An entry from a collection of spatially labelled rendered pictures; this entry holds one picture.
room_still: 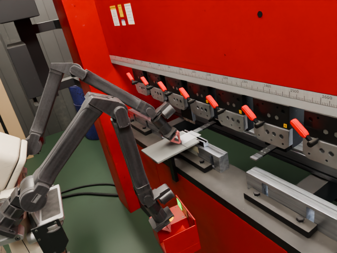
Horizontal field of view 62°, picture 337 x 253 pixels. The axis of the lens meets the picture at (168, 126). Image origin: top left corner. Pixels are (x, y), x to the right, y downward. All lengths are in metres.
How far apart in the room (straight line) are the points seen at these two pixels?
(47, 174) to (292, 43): 0.83
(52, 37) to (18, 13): 2.54
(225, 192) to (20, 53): 1.59
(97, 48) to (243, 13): 1.35
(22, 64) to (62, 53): 2.58
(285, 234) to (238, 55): 0.66
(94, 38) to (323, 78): 1.61
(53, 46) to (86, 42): 2.62
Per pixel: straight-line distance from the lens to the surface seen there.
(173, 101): 1.51
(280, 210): 1.21
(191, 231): 1.31
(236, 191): 1.34
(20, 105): 4.57
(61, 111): 4.90
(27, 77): 2.19
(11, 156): 1.11
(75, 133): 0.93
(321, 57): 0.86
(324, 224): 1.16
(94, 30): 2.13
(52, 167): 0.97
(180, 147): 1.47
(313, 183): 1.39
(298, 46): 0.89
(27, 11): 2.19
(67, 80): 2.67
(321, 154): 0.97
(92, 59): 2.13
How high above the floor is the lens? 1.73
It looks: 25 degrees down
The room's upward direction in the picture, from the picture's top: 12 degrees counter-clockwise
